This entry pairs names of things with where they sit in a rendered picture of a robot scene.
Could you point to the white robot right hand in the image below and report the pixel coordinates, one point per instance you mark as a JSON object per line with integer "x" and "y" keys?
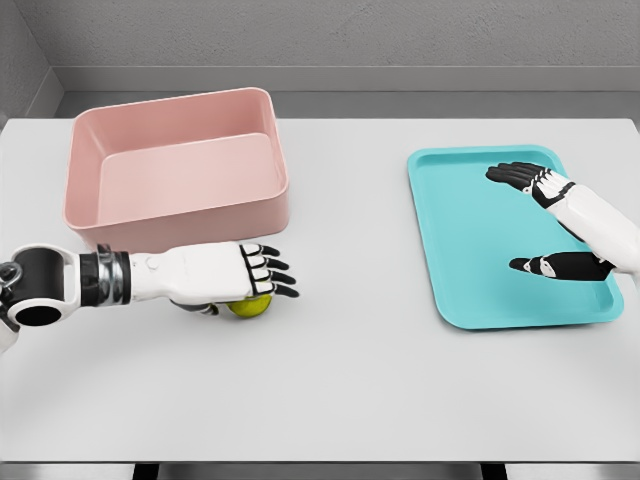
{"x": 585, "y": 215}

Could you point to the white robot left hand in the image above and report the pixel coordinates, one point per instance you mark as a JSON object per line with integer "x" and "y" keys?
{"x": 210, "y": 270}

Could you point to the yellow-green tennis ball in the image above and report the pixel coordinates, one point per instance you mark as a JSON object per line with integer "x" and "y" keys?
{"x": 250, "y": 306}

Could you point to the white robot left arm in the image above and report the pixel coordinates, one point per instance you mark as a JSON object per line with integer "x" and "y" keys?
{"x": 145, "y": 275}

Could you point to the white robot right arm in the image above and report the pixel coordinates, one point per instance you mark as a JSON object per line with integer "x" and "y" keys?
{"x": 634, "y": 250}

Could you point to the pink rectangular basket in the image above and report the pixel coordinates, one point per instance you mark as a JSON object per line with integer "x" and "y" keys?
{"x": 190, "y": 165}

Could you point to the blue rectangular tray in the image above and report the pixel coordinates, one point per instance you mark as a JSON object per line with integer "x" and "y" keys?
{"x": 465, "y": 240}

